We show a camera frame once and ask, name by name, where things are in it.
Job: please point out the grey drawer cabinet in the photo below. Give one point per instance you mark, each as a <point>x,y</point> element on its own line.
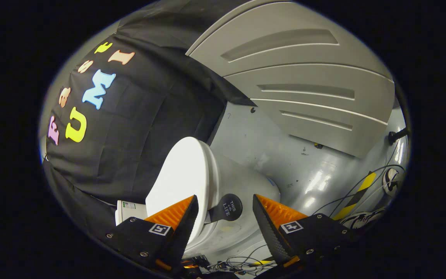
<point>285,77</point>

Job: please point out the black white shoe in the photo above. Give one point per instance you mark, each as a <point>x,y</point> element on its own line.
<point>391,181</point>
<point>364,219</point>

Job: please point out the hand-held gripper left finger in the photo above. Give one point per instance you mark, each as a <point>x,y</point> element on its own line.
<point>184,228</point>

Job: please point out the black pole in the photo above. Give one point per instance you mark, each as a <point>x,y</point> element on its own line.
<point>397,135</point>

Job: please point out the black backdrop cloth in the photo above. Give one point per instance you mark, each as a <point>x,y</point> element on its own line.
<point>138,131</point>

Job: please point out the white toilet tank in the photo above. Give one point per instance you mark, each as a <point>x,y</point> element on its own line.
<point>130,213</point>

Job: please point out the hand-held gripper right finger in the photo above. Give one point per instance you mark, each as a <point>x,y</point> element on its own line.
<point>269,228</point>

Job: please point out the yellow black hazard tape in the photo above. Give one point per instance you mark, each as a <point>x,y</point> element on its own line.
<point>356,195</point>

